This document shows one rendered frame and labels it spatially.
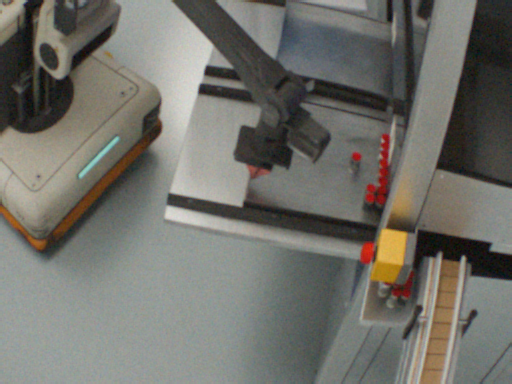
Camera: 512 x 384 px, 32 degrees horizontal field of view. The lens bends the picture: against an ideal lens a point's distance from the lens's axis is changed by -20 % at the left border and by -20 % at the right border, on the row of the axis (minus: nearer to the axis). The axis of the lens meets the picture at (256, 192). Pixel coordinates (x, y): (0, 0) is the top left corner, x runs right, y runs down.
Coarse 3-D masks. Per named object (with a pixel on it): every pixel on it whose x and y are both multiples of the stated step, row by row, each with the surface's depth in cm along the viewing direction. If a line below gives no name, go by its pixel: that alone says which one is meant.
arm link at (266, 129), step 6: (258, 120) 190; (258, 126) 190; (264, 126) 188; (270, 126) 187; (282, 126) 187; (264, 132) 189; (270, 132) 188; (276, 132) 188; (282, 132) 188; (288, 132) 190; (276, 138) 189; (282, 138) 190; (288, 138) 188
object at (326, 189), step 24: (336, 120) 216; (360, 120) 215; (336, 144) 213; (360, 144) 214; (312, 168) 209; (336, 168) 210; (360, 168) 211; (264, 192) 205; (288, 192) 206; (312, 192) 206; (336, 192) 207; (360, 192) 207; (312, 216) 200; (336, 216) 200; (360, 216) 204
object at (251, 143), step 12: (240, 132) 196; (252, 132) 197; (240, 144) 195; (252, 144) 194; (264, 144) 191; (276, 144) 191; (252, 156) 194; (264, 156) 194; (276, 156) 195; (288, 156) 196; (288, 168) 195
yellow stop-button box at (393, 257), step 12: (384, 228) 185; (384, 240) 183; (396, 240) 183; (408, 240) 184; (384, 252) 182; (396, 252) 182; (408, 252) 182; (372, 264) 187; (384, 264) 181; (396, 264) 181; (408, 264) 181; (372, 276) 185; (384, 276) 185; (396, 276) 184
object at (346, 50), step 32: (288, 0) 234; (288, 32) 232; (320, 32) 233; (352, 32) 234; (384, 32) 236; (288, 64) 225; (320, 64) 226; (352, 64) 228; (384, 64) 229; (384, 96) 219
